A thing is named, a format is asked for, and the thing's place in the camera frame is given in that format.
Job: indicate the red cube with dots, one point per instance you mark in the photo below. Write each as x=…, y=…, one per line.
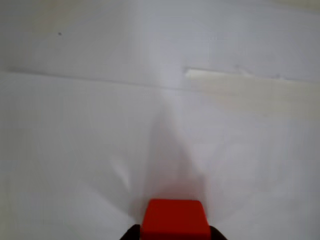
x=175, y=220

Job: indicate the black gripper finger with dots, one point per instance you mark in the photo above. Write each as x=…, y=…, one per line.
x=217, y=235
x=132, y=233

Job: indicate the white paper sheet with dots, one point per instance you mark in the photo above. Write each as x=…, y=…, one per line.
x=87, y=150

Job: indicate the long beige tape strip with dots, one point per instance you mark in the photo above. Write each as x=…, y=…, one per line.
x=250, y=83

